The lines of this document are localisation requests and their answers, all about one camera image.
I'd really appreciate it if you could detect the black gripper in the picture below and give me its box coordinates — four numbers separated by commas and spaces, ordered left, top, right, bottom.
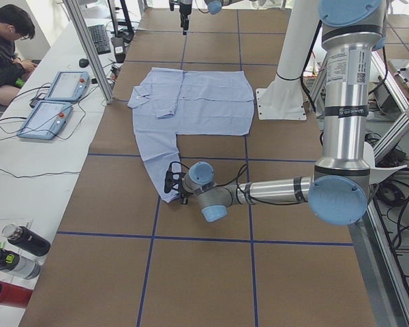
176, 180, 192, 205
179, 0, 192, 35

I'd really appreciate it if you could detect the light blue striped shirt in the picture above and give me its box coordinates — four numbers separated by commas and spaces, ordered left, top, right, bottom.
127, 67, 254, 202

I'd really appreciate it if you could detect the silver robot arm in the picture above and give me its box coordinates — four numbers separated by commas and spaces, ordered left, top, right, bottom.
177, 1, 389, 225
169, 0, 238, 35

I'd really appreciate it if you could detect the black keyboard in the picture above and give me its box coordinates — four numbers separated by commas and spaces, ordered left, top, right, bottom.
88, 25, 110, 55

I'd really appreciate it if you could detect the black computer mouse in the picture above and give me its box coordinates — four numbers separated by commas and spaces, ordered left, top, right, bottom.
78, 58, 89, 68

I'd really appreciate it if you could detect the upper blue teach pendant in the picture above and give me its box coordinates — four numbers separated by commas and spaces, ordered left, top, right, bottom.
44, 71, 91, 102

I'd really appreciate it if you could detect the blue teach pendant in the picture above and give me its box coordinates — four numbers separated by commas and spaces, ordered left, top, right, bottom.
44, 71, 91, 102
16, 100, 73, 140

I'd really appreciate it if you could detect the lower blue teach pendant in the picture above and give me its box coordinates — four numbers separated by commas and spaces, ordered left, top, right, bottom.
16, 100, 73, 140

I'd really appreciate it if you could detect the seated person in black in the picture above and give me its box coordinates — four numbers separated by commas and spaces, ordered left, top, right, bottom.
0, 4, 37, 106

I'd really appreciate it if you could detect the grey black water bottle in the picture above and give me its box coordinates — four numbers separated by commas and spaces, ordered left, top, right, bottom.
0, 248, 41, 279

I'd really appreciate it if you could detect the white plastic chair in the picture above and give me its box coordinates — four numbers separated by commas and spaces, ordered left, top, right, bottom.
363, 142, 408, 185

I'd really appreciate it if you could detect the red bottle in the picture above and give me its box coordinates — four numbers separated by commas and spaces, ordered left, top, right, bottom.
0, 281, 33, 309

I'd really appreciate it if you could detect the grey aluminium frame post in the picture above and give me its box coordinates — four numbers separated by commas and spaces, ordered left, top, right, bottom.
63, 0, 114, 104

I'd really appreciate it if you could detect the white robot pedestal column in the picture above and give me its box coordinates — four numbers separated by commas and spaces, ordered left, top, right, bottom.
256, 0, 320, 121

